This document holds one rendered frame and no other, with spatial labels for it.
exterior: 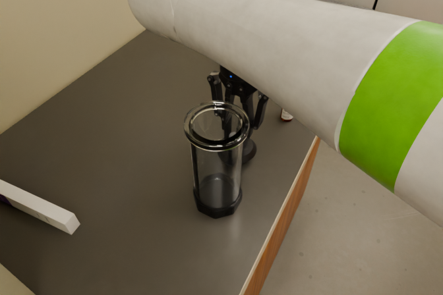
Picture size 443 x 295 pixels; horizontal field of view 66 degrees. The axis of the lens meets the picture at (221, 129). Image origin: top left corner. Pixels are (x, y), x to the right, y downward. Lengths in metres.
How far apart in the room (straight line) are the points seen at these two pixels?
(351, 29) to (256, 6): 0.09
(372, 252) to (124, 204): 1.35
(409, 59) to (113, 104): 0.84
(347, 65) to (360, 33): 0.02
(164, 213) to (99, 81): 0.50
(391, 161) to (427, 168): 0.02
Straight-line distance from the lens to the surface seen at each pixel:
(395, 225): 1.97
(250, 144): 0.78
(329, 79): 0.24
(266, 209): 0.72
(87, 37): 1.14
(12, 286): 0.65
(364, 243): 1.86
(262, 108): 0.65
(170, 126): 0.88
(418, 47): 0.24
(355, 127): 0.23
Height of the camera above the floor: 1.55
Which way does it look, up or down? 45 degrees down
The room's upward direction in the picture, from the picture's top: straight up
